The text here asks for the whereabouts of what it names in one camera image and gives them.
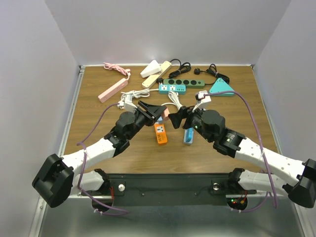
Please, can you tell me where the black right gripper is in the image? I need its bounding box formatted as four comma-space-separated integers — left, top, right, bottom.
168, 102, 213, 143

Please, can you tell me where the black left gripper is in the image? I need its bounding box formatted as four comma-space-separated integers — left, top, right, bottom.
126, 100, 166, 140

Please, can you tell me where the orange power strip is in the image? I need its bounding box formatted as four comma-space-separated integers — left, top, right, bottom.
154, 123, 168, 145

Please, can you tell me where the pink cube adapter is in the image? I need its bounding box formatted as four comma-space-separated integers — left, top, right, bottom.
160, 108, 170, 121

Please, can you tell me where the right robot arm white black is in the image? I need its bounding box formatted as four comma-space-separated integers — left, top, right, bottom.
168, 106, 316, 208

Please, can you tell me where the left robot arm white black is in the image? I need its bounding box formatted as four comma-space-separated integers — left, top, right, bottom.
32, 101, 166, 208

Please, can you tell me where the light blue power strip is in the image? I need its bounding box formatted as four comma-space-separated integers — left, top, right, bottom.
183, 128, 196, 146

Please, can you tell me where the teal power strip with USB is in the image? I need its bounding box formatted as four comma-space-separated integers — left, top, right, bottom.
158, 84, 186, 95

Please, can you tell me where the cream power strip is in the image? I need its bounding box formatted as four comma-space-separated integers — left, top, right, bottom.
142, 61, 171, 89

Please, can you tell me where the dark green power strip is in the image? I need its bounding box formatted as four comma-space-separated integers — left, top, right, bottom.
163, 79, 206, 88

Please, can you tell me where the white triangular power socket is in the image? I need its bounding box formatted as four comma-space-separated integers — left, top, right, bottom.
140, 60, 161, 78

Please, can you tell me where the pink power strip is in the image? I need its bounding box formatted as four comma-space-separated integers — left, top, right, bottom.
98, 79, 128, 103

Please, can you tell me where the teal triangular power socket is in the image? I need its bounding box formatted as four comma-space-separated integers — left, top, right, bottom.
209, 78, 234, 97

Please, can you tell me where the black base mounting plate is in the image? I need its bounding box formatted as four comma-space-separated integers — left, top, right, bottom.
87, 172, 256, 206

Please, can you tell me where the white coiled cable with plug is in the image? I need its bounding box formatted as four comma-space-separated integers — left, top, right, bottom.
116, 88, 160, 103

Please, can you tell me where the white coiled cable of orange strip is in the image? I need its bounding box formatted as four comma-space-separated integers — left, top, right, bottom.
160, 90, 185, 112

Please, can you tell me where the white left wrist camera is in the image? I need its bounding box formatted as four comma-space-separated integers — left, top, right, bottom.
117, 94, 137, 113

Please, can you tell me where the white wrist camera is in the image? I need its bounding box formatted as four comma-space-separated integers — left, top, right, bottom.
193, 90, 211, 112
117, 94, 137, 113

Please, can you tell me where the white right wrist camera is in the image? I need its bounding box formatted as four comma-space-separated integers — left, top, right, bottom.
193, 90, 211, 112

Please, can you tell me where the black coiled cable left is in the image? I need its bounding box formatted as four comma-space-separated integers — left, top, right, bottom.
158, 58, 192, 84

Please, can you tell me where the black coiled cable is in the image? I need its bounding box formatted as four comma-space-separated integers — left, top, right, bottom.
194, 63, 230, 86
158, 58, 192, 84

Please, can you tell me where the black coiled cable right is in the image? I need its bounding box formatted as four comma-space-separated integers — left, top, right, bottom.
194, 63, 230, 86

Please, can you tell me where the pink coiled cable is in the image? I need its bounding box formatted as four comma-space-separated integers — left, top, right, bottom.
103, 62, 131, 81

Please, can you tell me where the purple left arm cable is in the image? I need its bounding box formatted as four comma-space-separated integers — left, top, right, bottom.
77, 103, 129, 216

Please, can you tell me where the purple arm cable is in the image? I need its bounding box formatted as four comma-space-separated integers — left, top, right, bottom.
197, 90, 278, 213
77, 103, 129, 216

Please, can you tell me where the aluminium rail frame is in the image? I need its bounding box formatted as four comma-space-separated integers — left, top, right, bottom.
29, 65, 307, 237

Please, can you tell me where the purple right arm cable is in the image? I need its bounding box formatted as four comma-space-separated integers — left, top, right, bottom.
197, 90, 278, 213

